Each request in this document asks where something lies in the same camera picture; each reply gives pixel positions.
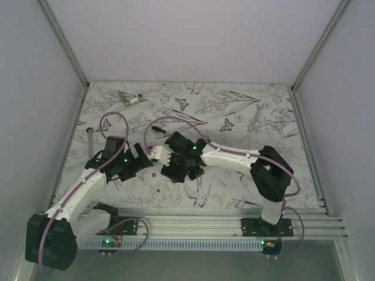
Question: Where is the right controller board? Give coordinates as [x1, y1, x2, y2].
[261, 239, 282, 259]

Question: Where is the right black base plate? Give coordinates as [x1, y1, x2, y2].
[240, 218, 294, 237]

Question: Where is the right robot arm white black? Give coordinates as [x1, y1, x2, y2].
[150, 132, 294, 237]

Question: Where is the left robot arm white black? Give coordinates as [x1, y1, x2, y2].
[25, 136, 152, 270]

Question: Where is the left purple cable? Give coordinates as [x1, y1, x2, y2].
[37, 111, 149, 276]

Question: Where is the controller board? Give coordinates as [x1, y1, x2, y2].
[98, 237, 122, 257]
[261, 239, 282, 259]

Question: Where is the white slotted cable duct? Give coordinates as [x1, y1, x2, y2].
[79, 238, 263, 252]

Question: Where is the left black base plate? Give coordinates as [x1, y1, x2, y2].
[96, 217, 138, 236]

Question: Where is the silver ratchet wrench left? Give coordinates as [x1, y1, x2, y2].
[86, 127, 94, 160]

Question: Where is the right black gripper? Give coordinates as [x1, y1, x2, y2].
[161, 151, 189, 184]

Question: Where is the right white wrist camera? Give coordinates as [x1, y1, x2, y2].
[148, 146, 172, 166]

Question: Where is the left controller board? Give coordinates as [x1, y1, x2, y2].
[98, 237, 122, 257]

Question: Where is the black fuse box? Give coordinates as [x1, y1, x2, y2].
[187, 166, 204, 180]

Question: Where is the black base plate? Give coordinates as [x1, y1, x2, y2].
[240, 218, 294, 237]
[96, 217, 138, 236]

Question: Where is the silver open-end wrench right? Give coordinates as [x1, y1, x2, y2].
[248, 102, 264, 131]

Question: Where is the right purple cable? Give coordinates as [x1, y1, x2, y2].
[144, 116, 307, 260]

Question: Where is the purple cable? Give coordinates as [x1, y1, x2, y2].
[144, 116, 307, 260]
[37, 111, 149, 276]

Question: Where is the metal bracket tool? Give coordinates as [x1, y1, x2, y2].
[118, 91, 133, 105]

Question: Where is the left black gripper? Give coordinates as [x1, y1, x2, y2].
[116, 143, 152, 182]

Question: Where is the aluminium rail frame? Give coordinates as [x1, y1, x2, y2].
[17, 0, 352, 281]

